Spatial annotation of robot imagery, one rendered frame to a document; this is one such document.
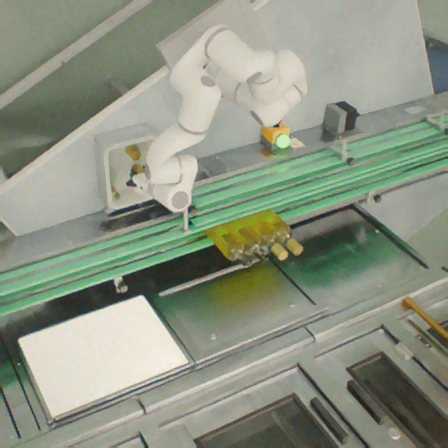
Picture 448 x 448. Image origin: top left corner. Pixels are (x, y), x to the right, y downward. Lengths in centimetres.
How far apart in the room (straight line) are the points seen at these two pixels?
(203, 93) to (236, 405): 84
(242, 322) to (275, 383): 22
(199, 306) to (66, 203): 52
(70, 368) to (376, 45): 151
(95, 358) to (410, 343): 93
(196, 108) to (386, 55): 111
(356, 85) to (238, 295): 91
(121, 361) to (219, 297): 39
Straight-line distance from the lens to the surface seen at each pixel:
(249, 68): 157
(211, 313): 205
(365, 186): 250
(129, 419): 181
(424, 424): 193
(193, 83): 159
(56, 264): 200
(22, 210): 207
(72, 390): 187
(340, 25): 235
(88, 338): 199
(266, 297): 211
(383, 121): 255
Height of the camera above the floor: 243
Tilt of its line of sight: 43 degrees down
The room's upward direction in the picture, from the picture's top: 137 degrees clockwise
